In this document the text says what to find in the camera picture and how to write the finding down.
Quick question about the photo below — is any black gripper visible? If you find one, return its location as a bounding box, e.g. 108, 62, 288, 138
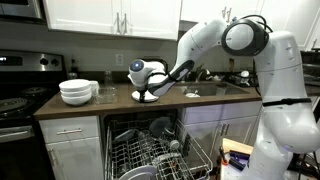
137, 87, 150, 102

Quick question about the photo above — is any white dinner plate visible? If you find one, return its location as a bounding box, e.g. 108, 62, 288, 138
133, 98, 159, 104
131, 89, 160, 102

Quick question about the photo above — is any white plate lying in rack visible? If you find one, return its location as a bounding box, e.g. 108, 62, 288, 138
118, 164, 158, 180

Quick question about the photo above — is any clear glass container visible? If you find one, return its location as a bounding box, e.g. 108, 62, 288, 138
94, 87, 118, 105

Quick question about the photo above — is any clear drinking glasses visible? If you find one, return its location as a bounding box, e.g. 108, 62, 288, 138
103, 70, 116, 96

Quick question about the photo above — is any white dish cloth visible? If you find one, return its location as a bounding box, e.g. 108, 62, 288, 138
184, 92, 201, 99

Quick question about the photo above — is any white ceramic mug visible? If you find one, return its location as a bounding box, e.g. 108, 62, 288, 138
89, 80, 100, 98

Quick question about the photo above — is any steel kitchen faucet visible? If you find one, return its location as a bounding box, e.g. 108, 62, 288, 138
194, 64, 212, 83

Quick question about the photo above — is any kitchen sink basin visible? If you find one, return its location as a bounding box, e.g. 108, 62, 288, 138
175, 81, 250, 98

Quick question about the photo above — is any black bottle in rack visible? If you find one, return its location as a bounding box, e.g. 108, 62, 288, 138
182, 133, 193, 158

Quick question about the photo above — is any white ceramic bowl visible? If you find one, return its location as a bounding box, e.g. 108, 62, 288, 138
58, 78, 92, 93
60, 88, 92, 99
61, 93, 93, 107

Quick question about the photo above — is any small steel pot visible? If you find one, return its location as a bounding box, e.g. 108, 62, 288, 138
66, 71, 78, 81

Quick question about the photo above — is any dark slim bottle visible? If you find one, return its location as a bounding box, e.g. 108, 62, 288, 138
69, 58, 80, 79

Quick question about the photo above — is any white lower sink cabinet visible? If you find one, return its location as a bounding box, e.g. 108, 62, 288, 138
181, 100, 263, 161

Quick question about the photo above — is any white lower cabinet with drawer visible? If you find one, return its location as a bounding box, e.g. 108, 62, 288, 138
39, 115, 105, 180

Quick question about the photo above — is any white upper corner cabinet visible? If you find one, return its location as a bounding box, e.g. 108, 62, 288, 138
179, 0, 320, 52

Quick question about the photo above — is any wooden board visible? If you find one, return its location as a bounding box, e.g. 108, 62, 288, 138
221, 137, 255, 156

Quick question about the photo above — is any steel microwave oven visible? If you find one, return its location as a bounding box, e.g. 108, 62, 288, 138
0, 0, 46, 23

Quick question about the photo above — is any white wall outlet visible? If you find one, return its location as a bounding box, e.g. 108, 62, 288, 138
115, 53, 125, 66

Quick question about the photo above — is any wire dishwasher rack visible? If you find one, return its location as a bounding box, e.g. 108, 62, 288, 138
104, 116, 214, 180

